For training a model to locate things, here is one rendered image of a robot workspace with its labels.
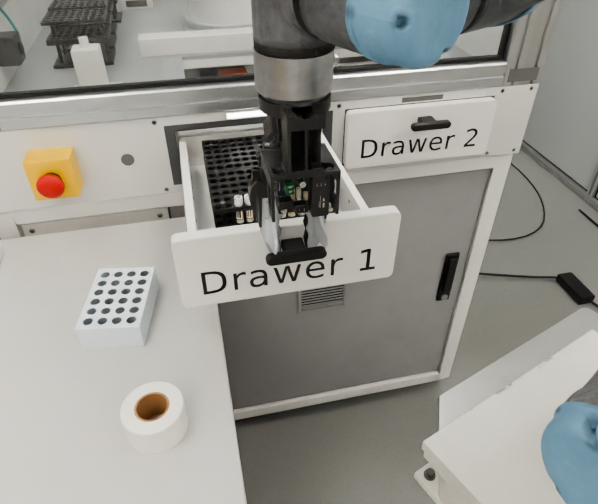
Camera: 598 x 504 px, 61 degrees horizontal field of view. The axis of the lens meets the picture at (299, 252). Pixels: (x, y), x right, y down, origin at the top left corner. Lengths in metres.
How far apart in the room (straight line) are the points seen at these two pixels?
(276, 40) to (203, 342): 0.42
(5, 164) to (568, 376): 0.87
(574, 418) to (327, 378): 1.13
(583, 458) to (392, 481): 1.14
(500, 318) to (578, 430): 1.60
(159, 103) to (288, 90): 0.44
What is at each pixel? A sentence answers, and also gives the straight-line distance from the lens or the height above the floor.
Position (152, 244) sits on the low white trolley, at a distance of 0.90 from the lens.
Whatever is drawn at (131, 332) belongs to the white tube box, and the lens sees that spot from 0.72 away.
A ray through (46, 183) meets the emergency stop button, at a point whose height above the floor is 0.89.
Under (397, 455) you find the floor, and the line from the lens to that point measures 1.51.
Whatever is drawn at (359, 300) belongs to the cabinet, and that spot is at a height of 0.44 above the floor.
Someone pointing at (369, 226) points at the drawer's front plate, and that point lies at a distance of 0.66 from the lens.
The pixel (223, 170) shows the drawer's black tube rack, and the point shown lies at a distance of 0.81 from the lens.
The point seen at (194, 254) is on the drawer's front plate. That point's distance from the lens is 0.63.
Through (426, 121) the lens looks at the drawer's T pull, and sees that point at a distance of 0.96.
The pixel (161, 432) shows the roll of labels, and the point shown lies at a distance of 0.60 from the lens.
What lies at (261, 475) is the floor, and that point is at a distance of 1.46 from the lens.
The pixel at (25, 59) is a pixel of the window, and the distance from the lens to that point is 0.90.
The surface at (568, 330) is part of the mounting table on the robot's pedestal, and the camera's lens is 0.82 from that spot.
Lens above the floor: 1.29
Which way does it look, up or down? 38 degrees down
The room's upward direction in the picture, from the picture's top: straight up
